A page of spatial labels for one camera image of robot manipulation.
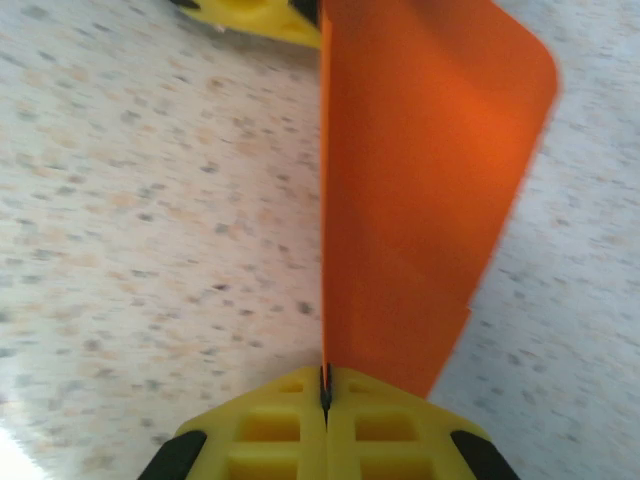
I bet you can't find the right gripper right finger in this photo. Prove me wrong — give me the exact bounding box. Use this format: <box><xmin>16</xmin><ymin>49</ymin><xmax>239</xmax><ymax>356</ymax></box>
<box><xmin>324</xmin><ymin>367</ymin><xmax>521</xmax><ymax>480</ymax></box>

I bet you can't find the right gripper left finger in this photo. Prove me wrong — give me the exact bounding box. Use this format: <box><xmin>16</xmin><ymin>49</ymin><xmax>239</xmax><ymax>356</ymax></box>
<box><xmin>137</xmin><ymin>364</ymin><xmax>329</xmax><ymax>480</ymax></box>

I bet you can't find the orange square paper sheet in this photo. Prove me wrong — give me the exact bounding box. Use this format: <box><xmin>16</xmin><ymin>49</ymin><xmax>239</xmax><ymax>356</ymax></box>
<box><xmin>318</xmin><ymin>0</ymin><xmax>560</xmax><ymax>401</ymax></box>

